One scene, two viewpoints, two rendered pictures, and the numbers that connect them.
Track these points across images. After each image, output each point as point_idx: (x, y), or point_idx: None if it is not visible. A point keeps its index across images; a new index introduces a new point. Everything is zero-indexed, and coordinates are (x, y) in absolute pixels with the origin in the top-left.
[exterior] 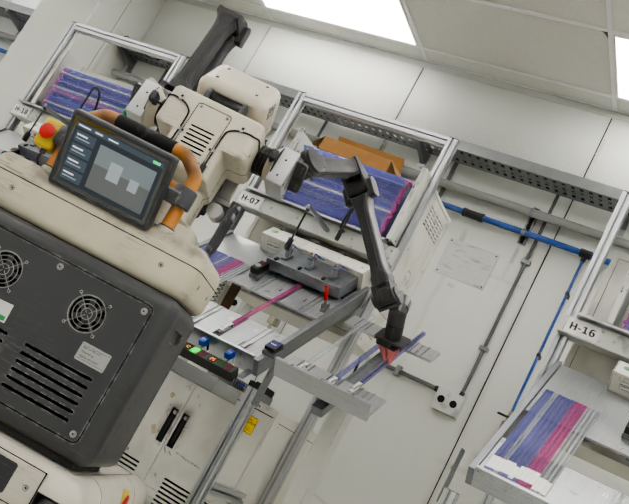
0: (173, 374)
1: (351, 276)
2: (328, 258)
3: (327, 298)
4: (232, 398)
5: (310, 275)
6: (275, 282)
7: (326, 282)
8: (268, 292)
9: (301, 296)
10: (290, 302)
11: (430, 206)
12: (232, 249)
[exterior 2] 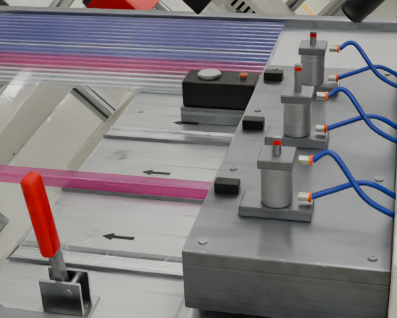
0: None
1: (361, 251)
2: None
3: (43, 247)
4: None
5: (226, 156)
6: (203, 151)
7: (203, 204)
8: (113, 158)
9: (148, 221)
10: (73, 213)
11: None
12: (331, 52)
